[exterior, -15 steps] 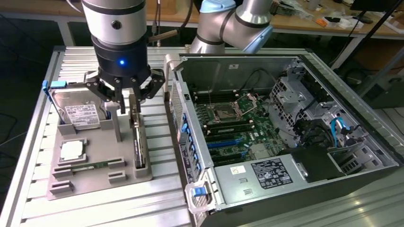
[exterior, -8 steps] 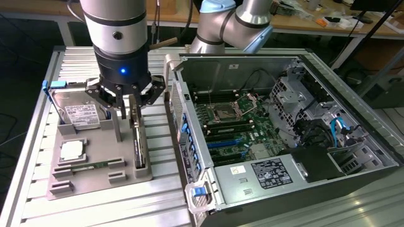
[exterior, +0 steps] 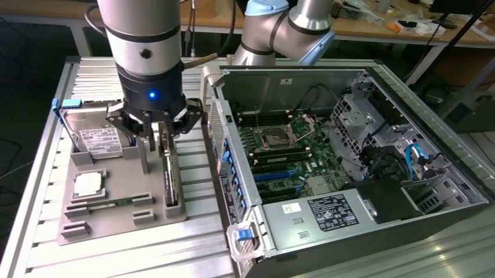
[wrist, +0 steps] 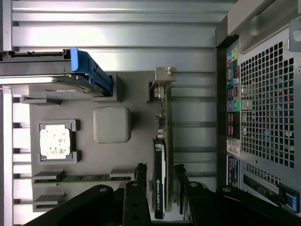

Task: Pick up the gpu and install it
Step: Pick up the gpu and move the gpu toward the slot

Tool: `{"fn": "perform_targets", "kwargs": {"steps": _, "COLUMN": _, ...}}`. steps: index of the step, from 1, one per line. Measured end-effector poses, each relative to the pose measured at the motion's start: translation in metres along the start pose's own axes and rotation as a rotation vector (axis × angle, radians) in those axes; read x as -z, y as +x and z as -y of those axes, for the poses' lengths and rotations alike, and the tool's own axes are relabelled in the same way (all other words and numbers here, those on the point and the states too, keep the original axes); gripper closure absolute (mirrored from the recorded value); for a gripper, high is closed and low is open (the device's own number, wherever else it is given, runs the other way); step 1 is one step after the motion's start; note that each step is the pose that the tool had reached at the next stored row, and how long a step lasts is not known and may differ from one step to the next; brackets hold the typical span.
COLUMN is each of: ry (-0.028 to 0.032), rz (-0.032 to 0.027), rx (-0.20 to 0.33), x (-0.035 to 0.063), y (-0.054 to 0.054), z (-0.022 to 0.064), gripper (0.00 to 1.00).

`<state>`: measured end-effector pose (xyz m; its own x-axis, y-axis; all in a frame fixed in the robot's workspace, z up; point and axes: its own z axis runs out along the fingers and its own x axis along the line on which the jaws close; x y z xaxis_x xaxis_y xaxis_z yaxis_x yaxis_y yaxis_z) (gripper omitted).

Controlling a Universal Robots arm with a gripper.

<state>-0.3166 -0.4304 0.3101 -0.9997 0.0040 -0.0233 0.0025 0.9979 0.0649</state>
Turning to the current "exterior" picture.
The silver chipset heat sink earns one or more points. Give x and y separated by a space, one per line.
321 185

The silver metal disk bay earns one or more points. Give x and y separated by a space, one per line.
353 136

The blue expansion slot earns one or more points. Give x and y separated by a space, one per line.
272 176

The black monitor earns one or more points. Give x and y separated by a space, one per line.
463 5

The hard disk in blue caddy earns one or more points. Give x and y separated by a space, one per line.
96 139

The wooden desk with white legs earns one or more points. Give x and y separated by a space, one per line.
57 11

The black plastic air duct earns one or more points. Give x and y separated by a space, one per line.
387 202

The silver CPU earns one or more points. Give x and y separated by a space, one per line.
89 185

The grey power supply unit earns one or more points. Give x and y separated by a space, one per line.
285 228

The slanted black pole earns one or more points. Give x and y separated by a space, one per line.
456 32

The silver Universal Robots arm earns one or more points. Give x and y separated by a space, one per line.
139 34

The black installed RAM stick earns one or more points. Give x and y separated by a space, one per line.
280 157

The orange and white clutter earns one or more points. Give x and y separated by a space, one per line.
405 27

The thin metal locking lever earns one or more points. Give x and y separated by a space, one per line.
257 117

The open black PC case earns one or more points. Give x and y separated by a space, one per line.
387 240

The grey plastic parts rack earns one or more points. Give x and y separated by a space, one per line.
123 185

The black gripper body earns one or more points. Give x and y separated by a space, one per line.
155 87

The CPU socket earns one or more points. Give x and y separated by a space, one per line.
276 140

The green RAM stick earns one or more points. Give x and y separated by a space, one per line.
109 202

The raised metal socket cover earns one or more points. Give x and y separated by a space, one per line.
299 127

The green motherboard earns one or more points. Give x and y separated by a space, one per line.
328 162

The graphics card with silver bracket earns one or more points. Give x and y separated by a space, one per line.
172 179

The black computer tower on floor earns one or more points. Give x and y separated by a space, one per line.
471 116

